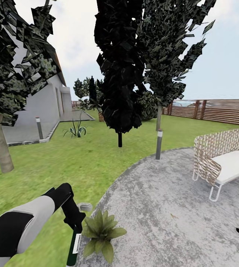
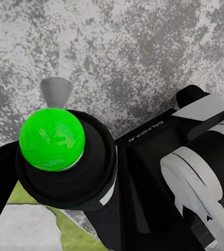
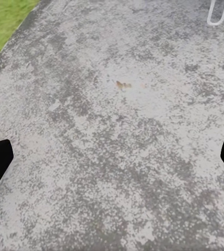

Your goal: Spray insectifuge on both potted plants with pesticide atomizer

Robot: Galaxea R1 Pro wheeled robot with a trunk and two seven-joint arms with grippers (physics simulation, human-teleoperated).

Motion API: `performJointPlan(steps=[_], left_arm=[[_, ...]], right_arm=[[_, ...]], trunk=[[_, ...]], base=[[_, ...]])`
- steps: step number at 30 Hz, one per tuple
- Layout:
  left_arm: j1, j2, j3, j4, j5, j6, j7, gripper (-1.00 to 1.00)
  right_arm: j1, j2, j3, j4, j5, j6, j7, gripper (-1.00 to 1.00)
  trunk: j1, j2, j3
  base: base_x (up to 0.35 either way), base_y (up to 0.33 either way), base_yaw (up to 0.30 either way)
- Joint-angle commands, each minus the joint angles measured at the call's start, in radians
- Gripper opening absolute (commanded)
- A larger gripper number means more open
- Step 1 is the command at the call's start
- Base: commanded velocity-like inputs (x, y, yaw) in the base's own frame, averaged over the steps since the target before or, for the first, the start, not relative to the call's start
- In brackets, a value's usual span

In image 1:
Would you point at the insectifuge atomizer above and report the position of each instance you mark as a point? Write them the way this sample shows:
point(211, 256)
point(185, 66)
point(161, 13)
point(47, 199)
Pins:
point(74, 247)

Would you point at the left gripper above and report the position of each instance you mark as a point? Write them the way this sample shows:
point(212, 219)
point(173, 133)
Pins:
point(74, 218)

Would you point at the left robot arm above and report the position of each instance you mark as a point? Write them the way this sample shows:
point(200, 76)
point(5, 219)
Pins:
point(20, 225)

